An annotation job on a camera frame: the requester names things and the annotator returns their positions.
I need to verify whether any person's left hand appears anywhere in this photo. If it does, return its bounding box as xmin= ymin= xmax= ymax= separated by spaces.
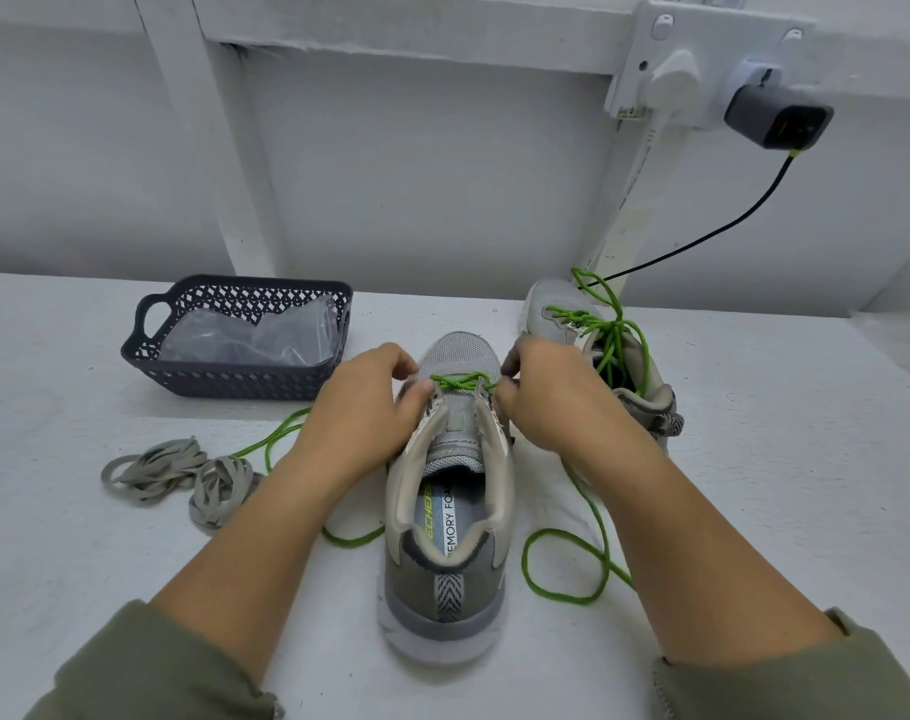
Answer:
xmin=294 ymin=343 xmax=439 ymax=484

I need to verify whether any person's right hand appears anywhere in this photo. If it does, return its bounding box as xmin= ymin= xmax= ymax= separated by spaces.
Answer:
xmin=494 ymin=332 xmax=640 ymax=474

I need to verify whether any green shoelace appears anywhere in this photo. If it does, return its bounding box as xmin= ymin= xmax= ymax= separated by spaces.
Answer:
xmin=543 ymin=266 xmax=656 ymax=394
xmin=222 ymin=371 xmax=638 ymax=607

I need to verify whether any gray sneaker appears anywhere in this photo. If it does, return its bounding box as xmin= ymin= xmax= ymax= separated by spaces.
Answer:
xmin=377 ymin=331 xmax=518 ymax=667
xmin=522 ymin=278 xmax=685 ymax=453

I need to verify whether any clear plastic bag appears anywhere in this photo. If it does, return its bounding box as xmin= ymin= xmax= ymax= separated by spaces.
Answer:
xmin=158 ymin=299 xmax=347 ymax=370

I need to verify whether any beige shoelace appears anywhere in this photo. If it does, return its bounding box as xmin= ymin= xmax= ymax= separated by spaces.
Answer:
xmin=188 ymin=457 xmax=266 ymax=535
xmin=101 ymin=436 xmax=211 ymax=508

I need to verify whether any person's right forearm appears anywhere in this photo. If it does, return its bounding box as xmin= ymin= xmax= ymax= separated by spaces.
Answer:
xmin=582 ymin=430 xmax=910 ymax=720

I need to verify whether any person's left forearm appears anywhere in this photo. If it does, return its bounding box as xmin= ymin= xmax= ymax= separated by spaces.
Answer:
xmin=27 ymin=454 xmax=349 ymax=720

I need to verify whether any dark plastic lattice basket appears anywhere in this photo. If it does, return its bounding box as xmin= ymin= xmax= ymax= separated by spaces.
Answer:
xmin=120 ymin=274 xmax=355 ymax=402

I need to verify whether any white plug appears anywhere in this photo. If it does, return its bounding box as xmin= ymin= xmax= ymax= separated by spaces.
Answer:
xmin=645 ymin=49 xmax=706 ymax=117

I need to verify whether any gray charger adapter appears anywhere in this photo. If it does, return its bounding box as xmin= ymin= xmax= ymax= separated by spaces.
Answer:
xmin=723 ymin=85 xmax=836 ymax=154

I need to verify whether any white cable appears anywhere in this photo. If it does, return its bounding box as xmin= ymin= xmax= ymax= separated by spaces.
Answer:
xmin=582 ymin=112 xmax=670 ymax=279

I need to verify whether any black cable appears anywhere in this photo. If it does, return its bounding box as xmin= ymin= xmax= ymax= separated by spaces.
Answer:
xmin=597 ymin=151 xmax=800 ymax=286

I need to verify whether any white wall socket plate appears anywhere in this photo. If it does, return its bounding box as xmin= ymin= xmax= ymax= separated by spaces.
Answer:
xmin=605 ymin=0 xmax=817 ymax=127

